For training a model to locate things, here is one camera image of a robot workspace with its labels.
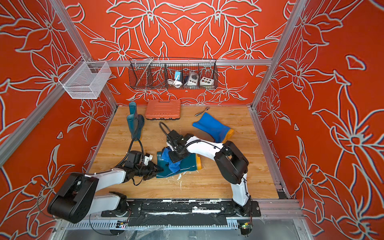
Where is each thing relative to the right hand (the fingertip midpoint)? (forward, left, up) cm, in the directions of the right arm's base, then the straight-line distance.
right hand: (170, 159), depth 85 cm
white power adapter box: (+41, -12, +27) cm, 51 cm away
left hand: (-5, +4, -4) cm, 8 cm away
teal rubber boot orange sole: (+15, +20, +16) cm, 30 cm away
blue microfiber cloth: (0, +2, +1) cm, 2 cm away
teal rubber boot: (-2, -12, +1) cm, 13 cm away
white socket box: (+43, -20, +24) cm, 54 cm away
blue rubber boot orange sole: (+18, -31, +2) cm, 36 cm away
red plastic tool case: (+41, +16, 0) cm, 44 cm away
